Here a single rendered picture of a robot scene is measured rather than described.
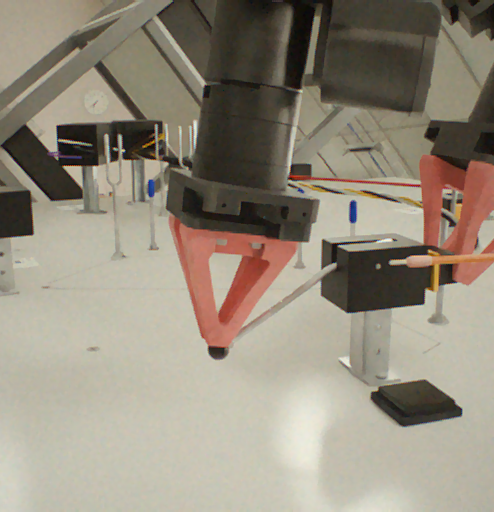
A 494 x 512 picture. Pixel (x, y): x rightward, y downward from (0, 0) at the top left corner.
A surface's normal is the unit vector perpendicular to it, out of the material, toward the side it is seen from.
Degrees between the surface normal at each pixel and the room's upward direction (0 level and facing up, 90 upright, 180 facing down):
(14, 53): 90
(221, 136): 125
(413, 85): 135
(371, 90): 145
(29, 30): 90
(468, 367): 52
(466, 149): 117
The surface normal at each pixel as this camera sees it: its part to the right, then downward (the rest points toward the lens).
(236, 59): -0.35, 0.11
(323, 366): 0.00, -0.97
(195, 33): 0.46, 0.22
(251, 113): 0.00, 0.18
